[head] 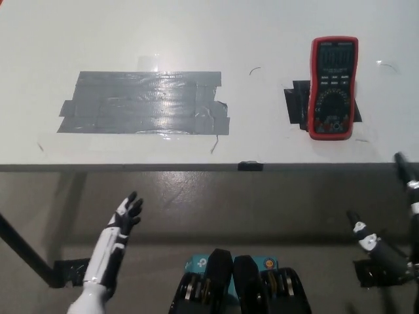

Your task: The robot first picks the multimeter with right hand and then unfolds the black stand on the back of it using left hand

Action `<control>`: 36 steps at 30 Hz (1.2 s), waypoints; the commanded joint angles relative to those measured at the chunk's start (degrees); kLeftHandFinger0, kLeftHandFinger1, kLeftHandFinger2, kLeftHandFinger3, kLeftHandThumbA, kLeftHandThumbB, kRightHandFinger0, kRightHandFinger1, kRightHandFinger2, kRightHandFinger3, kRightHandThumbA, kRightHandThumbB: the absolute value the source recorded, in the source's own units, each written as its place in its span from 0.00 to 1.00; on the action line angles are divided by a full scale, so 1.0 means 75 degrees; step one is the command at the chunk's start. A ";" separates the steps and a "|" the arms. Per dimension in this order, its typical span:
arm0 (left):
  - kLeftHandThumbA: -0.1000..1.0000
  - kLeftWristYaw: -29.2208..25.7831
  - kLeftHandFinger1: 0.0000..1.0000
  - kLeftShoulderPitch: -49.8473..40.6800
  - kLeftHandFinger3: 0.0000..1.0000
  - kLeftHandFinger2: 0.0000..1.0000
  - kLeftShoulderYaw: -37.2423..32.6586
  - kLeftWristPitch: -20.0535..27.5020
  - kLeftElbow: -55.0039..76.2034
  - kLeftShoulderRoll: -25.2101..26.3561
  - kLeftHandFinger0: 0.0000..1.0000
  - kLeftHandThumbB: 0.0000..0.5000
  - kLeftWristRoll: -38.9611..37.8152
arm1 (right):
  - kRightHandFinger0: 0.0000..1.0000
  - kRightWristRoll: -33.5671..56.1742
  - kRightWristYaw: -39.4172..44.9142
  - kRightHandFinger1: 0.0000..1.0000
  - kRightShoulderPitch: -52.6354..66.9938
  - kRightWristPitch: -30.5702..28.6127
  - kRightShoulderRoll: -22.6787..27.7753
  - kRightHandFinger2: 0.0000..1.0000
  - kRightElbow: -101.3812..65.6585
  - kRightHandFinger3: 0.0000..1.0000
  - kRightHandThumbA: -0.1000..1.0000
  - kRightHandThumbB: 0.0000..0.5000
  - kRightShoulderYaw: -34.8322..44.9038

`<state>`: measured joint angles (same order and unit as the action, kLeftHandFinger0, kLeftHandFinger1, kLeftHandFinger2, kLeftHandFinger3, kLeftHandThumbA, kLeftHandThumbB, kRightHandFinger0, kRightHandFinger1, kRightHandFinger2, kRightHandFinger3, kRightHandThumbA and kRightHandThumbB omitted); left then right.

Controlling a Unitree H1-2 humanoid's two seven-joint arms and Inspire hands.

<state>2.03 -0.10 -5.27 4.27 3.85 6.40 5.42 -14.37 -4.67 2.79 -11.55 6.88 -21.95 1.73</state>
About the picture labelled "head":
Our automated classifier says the black right hand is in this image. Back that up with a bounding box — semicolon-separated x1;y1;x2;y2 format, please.
346;152;419;288

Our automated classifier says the grey duct tape patch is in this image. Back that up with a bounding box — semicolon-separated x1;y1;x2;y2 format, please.
56;70;231;135

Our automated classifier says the white and black left hand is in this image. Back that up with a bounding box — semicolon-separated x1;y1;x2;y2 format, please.
82;191;145;295

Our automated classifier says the black tape patch on table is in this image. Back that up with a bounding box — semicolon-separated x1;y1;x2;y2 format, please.
283;80;363;131

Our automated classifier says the black floor tape square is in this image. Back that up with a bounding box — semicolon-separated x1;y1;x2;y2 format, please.
352;260;410;288
48;258;91;289

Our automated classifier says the teal cardboard box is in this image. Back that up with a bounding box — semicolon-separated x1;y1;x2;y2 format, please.
185;254;279;298

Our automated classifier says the red digital multimeter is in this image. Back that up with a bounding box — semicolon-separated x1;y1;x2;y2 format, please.
306;36;359;141

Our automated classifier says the small black tape piece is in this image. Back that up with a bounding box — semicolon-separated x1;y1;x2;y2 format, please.
238;160;264;172

